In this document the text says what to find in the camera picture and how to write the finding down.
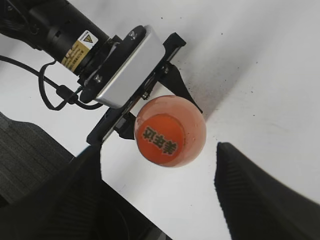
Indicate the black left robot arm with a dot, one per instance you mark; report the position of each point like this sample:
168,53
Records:
69,37

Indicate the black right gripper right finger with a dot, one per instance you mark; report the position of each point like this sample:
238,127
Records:
256,206

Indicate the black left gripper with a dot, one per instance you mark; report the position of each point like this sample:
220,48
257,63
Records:
121,120

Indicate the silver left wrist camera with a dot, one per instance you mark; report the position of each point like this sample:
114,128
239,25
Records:
125,69

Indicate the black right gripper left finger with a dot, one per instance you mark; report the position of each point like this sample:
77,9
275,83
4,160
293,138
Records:
74,205

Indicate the orange Mirinda soda bottle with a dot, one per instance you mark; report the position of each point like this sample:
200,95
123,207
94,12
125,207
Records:
190,118

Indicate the orange bottle cap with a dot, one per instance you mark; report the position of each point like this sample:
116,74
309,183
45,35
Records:
160,139

